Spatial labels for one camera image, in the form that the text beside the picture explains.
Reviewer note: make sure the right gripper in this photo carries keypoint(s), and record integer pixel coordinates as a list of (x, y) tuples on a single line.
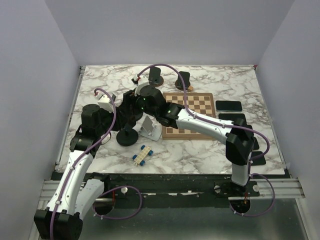
[(129, 99)]

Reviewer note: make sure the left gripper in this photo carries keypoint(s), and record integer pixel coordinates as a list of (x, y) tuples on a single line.
[(120, 121)]

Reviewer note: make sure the black phone teal case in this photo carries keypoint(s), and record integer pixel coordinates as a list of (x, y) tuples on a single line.
[(228, 106)]

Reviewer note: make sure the black phone second row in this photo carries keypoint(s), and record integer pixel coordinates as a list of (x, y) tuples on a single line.
[(256, 145)]

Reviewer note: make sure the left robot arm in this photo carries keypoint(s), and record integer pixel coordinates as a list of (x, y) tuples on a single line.
[(62, 219)]

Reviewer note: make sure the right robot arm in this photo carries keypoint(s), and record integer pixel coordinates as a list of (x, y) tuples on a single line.
[(237, 138)]

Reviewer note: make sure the black stand with blue phone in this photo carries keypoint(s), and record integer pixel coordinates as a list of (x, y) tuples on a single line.
[(127, 136)]

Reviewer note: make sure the silver metal phone stand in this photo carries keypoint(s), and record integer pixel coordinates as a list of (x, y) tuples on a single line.
[(150, 130)]

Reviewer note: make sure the round wooden stand left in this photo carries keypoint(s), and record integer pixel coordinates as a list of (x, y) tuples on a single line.
[(155, 78)]

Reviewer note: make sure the round wooden stand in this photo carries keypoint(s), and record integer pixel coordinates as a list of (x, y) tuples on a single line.
[(155, 78), (185, 78)]

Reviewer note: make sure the round wooden stand right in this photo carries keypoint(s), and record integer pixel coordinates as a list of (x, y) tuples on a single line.
[(185, 78)]

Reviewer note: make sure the toy brick car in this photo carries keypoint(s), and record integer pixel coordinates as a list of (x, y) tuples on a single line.
[(139, 159)]

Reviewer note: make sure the small wooden cube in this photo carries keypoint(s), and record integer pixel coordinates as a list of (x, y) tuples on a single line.
[(191, 88)]

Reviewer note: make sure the wooden chessboard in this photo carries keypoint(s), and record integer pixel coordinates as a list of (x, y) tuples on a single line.
[(202, 103)]

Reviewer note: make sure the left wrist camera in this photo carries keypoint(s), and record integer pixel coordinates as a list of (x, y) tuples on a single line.
[(104, 102)]

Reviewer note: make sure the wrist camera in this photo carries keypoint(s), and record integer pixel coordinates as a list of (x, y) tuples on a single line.
[(104, 102), (140, 82)]

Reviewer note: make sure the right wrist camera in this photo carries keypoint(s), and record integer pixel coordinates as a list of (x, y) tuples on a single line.
[(140, 82)]

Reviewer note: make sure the black front rail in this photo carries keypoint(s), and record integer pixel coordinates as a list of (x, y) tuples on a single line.
[(164, 191)]

